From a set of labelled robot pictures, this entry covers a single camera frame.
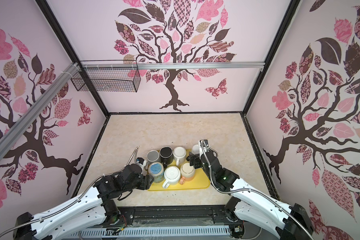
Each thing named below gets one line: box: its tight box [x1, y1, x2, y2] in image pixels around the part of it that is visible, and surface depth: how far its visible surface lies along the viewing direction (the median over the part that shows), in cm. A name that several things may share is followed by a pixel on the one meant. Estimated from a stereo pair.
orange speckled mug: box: [180, 162, 195, 185], surface depth 83 cm
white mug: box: [173, 146, 187, 166], surface depth 90 cm
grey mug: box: [146, 150, 160, 164], surface depth 86 cm
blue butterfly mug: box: [148, 162, 165, 183], surface depth 81 cm
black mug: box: [159, 146, 174, 168], surface depth 87 cm
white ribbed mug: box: [162, 166, 181, 189], surface depth 81 cm
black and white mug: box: [191, 144, 200, 155], surface depth 90 cm
